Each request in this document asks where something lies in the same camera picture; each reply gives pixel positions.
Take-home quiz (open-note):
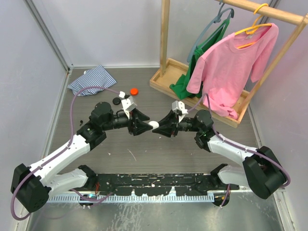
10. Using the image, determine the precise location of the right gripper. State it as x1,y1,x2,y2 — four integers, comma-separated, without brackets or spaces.
152,109,202,138

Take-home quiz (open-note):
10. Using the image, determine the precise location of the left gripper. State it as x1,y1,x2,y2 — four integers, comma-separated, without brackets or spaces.
102,108,153,135

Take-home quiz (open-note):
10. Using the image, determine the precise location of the white earbud charging case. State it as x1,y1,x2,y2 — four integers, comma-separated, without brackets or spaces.
148,121,160,129

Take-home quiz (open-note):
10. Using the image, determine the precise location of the wooden clothes rack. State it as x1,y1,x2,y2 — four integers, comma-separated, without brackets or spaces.
150,0,308,128

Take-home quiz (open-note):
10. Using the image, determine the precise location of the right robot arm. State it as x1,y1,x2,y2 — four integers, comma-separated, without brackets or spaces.
150,110,288,199

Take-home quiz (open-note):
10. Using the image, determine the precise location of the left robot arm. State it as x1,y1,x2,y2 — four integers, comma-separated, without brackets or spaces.
11,98,159,213

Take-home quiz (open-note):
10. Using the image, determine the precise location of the orange earbud charging case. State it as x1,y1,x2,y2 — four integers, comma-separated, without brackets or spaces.
130,88,139,96

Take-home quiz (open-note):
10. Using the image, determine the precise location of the green garment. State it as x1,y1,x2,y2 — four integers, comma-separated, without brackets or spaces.
169,19,230,100

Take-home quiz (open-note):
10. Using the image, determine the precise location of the blue striped cloth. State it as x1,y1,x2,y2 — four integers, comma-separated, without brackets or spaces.
67,65,117,96

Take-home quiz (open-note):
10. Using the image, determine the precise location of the pink t-shirt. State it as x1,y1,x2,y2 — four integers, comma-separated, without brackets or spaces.
186,24,279,119

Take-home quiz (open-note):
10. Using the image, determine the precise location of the yellow hanger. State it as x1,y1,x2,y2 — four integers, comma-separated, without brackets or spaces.
234,3,271,38

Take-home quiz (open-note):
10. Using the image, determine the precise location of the grey hanger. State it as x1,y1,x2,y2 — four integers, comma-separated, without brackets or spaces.
187,2,235,63

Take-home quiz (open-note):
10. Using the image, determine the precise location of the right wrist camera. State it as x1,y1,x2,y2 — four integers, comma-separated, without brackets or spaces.
172,101,188,122

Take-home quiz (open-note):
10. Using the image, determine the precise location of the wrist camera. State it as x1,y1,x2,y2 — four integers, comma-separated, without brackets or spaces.
121,96,137,119
172,101,188,122

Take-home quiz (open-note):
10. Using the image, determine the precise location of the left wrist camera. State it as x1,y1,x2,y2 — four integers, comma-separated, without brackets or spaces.
121,96,137,119

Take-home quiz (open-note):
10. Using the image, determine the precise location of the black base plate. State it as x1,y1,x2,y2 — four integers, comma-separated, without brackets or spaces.
81,173,227,196

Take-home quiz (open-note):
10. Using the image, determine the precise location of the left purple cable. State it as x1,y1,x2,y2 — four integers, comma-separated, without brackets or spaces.
11,86,126,220

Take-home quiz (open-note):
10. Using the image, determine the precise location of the white slotted cable duct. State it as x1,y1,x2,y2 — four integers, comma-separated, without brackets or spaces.
48,193,215,203

